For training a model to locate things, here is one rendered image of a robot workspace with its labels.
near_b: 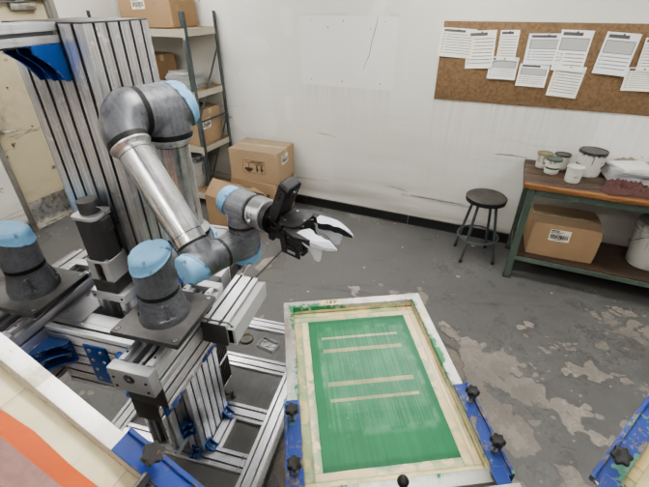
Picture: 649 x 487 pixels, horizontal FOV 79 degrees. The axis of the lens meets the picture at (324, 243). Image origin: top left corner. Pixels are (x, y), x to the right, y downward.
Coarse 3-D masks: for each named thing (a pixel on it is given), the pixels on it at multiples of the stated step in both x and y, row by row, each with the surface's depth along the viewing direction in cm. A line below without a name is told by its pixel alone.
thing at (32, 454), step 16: (0, 416) 77; (0, 432) 75; (16, 432) 76; (32, 432) 78; (0, 448) 74; (16, 448) 75; (32, 448) 76; (48, 448) 77; (0, 464) 72; (16, 464) 74; (32, 464) 75; (48, 464) 76; (64, 464) 77; (0, 480) 71; (16, 480) 72; (32, 480) 73; (48, 480) 74; (64, 480) 75; (80, 480) 77
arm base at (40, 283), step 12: (48, 264) 131; (12, 276) 122; (24, 276) 123; (36, 276) 125; (48, 276) 128; (60, 276) 135; (12, 288) 123; (24, 288) 124; (36, 288) 125; (48, 288) 128; (12, 300) 125; (24, 300) 125
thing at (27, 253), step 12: (0, 228) 118; (12, 228) 119; (24, 228) 120; (0, 240) 115; (12, 240) 117; (24, 240) 119; (36, 240) 125; (0, 252) 117; (12, 252) 118; (24, 252) 120; (36, 252) 124; (0, 264) 120; (12, 264) 120; (24, 264) 121; (36, 264) 124
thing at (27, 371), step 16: (0, 336) 82; (0, 352) 80; (16, 352) 81; (16, 368) 80; (32, 368) 81; (32, 384) 79; (48, 384) 81; (48, 400) 79; (64, 400) 80; (80, 400) 82; (64, 416) 81; (80, 416) 80; (96, 416) 81; (96, 432) 80; (112, 432) 81
